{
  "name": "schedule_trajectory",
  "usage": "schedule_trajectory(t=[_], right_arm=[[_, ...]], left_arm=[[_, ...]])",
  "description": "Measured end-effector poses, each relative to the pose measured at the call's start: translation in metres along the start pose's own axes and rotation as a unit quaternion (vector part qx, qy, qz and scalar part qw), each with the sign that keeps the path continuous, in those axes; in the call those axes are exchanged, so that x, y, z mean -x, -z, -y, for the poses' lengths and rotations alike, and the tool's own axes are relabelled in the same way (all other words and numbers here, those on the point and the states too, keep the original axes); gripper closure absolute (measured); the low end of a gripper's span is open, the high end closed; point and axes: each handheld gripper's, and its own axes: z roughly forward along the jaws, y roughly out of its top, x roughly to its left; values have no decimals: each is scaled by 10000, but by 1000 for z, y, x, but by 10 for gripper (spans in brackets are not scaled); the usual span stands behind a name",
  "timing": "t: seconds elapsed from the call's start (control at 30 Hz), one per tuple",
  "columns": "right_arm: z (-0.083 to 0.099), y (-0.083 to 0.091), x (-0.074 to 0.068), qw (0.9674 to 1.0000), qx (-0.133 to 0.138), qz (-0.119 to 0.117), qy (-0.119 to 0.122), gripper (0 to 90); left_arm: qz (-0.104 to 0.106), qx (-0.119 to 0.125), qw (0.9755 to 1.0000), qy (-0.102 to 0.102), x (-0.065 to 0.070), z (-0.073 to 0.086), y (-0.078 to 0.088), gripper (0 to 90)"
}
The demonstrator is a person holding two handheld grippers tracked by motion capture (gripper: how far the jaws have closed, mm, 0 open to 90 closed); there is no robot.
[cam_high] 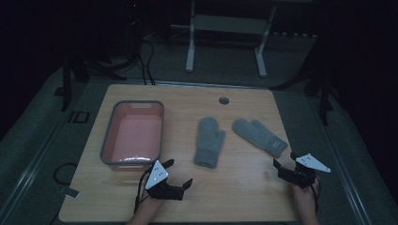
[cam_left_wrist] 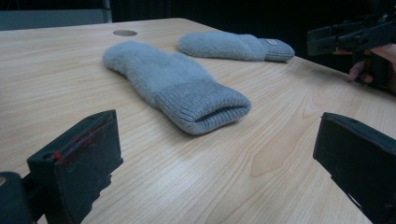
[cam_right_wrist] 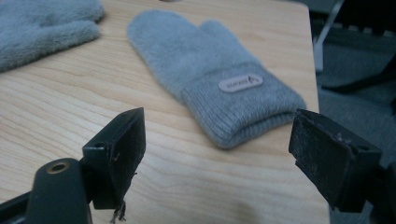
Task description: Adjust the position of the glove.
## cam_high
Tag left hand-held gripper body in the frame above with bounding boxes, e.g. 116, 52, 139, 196
145, 159, 186, 202

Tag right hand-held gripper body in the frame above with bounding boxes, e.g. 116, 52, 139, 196
279, 153, 332, 189

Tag grey mitten with cuff label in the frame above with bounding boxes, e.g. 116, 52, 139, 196
231, 118, 289, 159

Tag pink basin with grey rim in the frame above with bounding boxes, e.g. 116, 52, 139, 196
99, 99, 165, 172

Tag plain grey mitten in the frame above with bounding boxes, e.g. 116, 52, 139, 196
193, 116, 227, 170

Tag person's right hand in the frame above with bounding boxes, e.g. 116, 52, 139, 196
292, 180, 320, 209

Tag person's left hand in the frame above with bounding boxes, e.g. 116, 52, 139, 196
138, 192, 165, 214

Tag black metal stand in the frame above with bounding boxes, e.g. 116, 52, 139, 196
54, 54, 128, 113
270, 36, 335, 127

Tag grey tape piece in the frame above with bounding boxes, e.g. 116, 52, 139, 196
58, 186, 81, 200

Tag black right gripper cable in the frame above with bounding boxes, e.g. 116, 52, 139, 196
309, 175, 321, 214

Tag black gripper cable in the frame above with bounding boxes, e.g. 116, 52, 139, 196
309, 175, 321, 214
133, 168, 155, 216

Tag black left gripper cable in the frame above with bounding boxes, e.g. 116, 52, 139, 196
133, 168, 155, 216

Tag black looped floor cable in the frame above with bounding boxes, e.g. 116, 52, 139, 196
52, 161, 79, 186

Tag black floor cables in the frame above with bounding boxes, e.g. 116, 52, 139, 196
137, 32, 157, 86

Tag white metal desk frame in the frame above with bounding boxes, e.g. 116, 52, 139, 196
170, 0, 278, 79

